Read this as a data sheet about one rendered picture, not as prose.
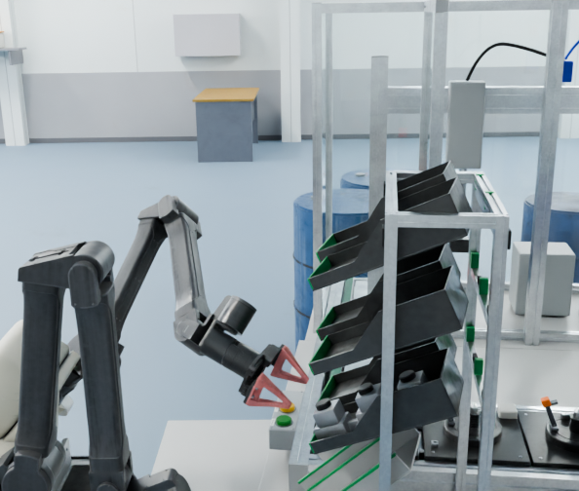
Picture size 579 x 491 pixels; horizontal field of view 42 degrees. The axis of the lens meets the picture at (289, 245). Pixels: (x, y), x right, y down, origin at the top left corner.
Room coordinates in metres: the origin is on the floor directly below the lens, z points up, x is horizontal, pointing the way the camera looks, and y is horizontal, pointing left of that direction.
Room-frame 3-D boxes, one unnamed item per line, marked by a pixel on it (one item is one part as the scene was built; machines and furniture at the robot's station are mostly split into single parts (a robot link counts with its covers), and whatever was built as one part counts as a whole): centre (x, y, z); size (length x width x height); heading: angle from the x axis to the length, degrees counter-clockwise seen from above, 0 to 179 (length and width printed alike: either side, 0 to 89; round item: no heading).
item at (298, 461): (1.98, -0.07, 0.91); 0.89 x 0.06 x 0.11; 173
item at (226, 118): (11.15, 0.85, 0.43); 1.60 x 0.82 x 0.86; 179
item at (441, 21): (1.86, -0.36, 1.46); 0.03 x 0.03 x 1.00; 83
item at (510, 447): (1.66, -0.44, 1.01); 0.24 x 0.24 x 0.13; 83
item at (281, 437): (1.80, 0.01, 0.93); 0.21 x 0.07 x 0.06; 173
